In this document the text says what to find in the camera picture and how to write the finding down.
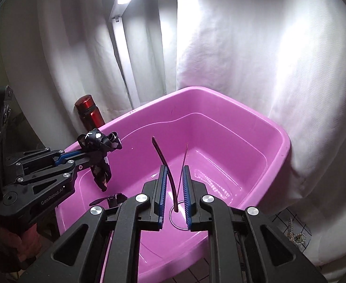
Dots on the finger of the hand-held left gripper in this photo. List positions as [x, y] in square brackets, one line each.
[58, 172]
[40, 156]

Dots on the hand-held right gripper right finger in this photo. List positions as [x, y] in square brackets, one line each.
[187, 200]

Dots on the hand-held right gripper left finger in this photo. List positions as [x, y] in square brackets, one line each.
[160, 200]

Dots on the black patterned ribbon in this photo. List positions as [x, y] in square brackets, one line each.
[102, 171]

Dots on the pink plastic basin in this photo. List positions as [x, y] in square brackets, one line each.
[226, 153]

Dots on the pearl and gold jewelry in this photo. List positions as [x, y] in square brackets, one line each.
[296, 233]

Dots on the black clip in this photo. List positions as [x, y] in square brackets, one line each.
[114, 201]

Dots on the red bottle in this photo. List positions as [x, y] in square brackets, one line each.
[91, 113]

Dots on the white grid tablecloth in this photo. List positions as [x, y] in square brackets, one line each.
[279, 221]

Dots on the white light bar lamp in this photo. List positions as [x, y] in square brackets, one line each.
[122, 50]

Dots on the white curtain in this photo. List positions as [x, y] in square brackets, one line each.
[235, 50]

